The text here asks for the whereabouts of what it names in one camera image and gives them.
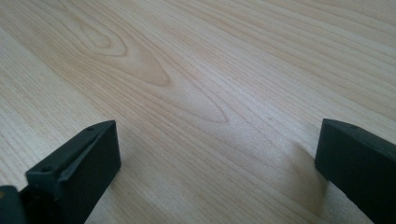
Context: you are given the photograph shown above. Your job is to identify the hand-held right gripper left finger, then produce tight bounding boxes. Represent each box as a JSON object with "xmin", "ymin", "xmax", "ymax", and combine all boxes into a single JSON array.
[{"xmin": 19, "ymin": 119, "xmax": 122, "ymax": 224}]

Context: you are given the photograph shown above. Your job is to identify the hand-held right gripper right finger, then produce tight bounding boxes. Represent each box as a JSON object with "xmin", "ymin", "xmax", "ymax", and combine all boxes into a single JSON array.
[{"xmin": 314, "ymin": 118, "xmax": 396, "ymax": 224}]

